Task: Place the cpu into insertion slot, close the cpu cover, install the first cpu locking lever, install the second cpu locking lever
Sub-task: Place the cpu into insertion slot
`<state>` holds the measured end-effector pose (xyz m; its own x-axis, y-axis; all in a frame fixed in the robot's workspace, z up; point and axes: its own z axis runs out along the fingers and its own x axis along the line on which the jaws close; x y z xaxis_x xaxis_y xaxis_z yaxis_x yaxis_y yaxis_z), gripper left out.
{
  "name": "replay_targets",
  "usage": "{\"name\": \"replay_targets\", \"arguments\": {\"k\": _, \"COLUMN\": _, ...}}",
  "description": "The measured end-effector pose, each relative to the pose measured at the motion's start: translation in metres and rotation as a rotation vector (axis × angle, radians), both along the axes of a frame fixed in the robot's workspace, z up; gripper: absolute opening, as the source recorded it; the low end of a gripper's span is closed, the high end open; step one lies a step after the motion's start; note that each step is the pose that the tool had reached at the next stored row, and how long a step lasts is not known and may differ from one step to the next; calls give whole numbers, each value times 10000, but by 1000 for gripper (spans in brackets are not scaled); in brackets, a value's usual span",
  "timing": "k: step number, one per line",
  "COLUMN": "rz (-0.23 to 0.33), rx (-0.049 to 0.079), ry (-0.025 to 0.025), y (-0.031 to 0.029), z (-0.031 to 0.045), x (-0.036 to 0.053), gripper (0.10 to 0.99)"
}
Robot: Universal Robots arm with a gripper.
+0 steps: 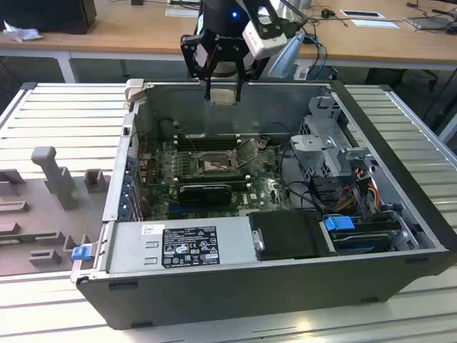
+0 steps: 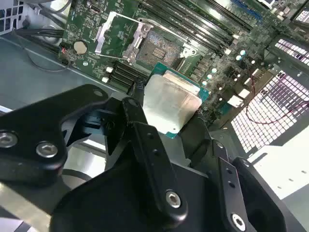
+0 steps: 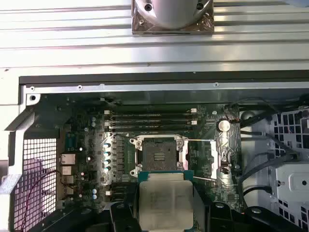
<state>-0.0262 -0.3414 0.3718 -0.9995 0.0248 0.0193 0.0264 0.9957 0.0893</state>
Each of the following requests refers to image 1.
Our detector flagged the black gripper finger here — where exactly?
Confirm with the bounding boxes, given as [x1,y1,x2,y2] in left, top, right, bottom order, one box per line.
[231,49,266,104]
[180,33,221,101]

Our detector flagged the silver square CPU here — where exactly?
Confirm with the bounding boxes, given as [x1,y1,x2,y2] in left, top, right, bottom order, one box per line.
[209,88,239,107]

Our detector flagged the black RAM slot bank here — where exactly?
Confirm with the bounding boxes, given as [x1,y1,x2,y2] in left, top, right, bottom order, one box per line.
[176,170,248,189]
[176,134,239,152]

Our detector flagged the CPU socket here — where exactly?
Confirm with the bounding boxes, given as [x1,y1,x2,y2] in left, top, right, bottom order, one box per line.
[194,151,239,177]

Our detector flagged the long wooden desk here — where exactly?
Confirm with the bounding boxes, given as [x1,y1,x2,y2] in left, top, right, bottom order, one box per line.
[0,0,457,72]

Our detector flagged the grey metal drive cage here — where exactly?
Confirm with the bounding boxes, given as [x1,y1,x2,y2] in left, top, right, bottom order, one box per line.
[288,95,380,180]

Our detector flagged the green motherboard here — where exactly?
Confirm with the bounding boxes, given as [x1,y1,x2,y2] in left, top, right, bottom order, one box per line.
[137,137,297,221]

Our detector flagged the black graphics card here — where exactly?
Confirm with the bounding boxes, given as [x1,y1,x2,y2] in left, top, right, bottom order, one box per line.
[178,184,232,207]

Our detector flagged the white paper sheet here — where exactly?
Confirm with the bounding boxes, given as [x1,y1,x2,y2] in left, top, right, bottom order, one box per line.
[351,18,401,30]

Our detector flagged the black box on desk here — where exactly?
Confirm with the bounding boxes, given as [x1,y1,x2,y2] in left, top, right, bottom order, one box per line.
[0,0,98,36]

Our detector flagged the black plastic shroud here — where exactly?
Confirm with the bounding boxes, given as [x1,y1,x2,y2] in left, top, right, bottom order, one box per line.
[246,210,339,262]

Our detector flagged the crumpled white paper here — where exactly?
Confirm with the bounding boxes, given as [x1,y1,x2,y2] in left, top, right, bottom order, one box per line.
[2,19,44,42]

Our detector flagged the blue disk carrier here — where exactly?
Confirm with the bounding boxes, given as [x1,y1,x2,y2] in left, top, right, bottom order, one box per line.
[323,214,401,255]

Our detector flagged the grey laptop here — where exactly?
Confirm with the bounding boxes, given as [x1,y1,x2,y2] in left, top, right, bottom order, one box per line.
[403,15,457,31]

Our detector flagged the grey power supply unit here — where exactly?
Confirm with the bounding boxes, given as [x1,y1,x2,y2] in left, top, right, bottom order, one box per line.
[106,217,258,275]

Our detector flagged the black open PC case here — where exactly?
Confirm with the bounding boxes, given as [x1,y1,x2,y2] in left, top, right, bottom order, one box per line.
[69,78,457,332]

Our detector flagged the grey parts rack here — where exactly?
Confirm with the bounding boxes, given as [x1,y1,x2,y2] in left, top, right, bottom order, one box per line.
[0,145,112,277]

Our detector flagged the blue case latch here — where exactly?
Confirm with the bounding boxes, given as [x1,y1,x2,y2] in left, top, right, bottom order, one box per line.
[71,246,91,262]

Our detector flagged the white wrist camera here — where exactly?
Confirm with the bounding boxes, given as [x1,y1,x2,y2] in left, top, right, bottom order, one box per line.
[241,6,288,60]

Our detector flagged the white desk cable grommet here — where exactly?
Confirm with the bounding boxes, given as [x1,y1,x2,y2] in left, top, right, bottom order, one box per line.
[338,9,386,19]
[165,6,201,17]

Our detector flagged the beige case latch handle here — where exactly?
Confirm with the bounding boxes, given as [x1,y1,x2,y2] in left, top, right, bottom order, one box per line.
[124,78,146,109]

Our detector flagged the blue cable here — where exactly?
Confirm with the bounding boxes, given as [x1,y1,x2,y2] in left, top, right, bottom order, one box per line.
[304,33,328,69]

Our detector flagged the coloured power wires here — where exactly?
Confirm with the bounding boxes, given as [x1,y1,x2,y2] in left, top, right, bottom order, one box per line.
[337,181,380,212]

